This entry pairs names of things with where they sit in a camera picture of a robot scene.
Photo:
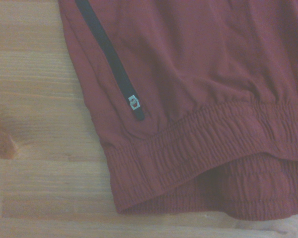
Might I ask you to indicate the dark red zip jacket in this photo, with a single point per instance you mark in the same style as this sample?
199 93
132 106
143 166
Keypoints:
193 104

